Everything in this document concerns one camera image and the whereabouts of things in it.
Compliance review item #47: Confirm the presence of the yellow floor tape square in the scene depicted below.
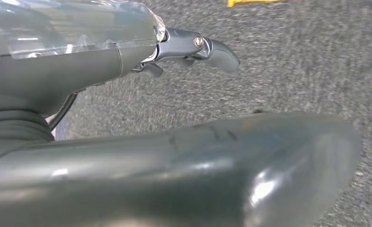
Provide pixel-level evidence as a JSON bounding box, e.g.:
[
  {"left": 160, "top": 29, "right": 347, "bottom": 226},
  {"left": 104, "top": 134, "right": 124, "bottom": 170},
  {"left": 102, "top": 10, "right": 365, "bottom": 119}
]
[{"left": 227, "top": 0, "right": 289, "bottom": 8}]

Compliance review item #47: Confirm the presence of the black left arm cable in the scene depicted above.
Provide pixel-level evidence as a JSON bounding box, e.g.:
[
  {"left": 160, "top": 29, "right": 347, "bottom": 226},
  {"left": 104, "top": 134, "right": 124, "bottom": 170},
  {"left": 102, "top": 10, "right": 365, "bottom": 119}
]
[{"left": 48, "top": 91, "right": 79, "bottom": 131}]

